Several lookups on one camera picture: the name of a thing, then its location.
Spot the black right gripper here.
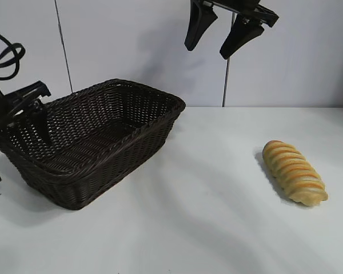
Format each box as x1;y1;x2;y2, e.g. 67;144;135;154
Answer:
184;0;281;60

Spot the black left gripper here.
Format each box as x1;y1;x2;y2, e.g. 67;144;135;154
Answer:
0;76;53;184

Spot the dark brown woven wicker basket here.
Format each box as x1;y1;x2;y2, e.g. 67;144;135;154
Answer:
1;78;187;212

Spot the long striped bread loaf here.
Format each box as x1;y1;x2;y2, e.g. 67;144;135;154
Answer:
261;139;329;207

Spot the black looped cable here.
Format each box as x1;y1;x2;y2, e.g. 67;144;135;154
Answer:
0;27;27;82

